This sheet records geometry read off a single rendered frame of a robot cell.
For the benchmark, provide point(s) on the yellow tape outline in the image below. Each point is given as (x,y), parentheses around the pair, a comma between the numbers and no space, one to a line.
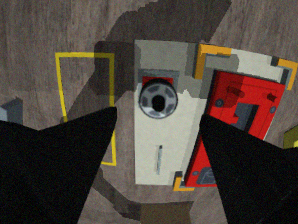
(111,93)

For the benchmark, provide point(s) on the grey wheel with black tyre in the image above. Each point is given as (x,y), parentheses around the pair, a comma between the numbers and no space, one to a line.
(162,87)

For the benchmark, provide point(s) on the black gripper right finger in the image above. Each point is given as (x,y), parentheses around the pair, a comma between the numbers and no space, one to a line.
(253,177)

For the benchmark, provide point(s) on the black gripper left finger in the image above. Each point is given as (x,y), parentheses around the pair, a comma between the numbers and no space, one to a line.
(59,163)

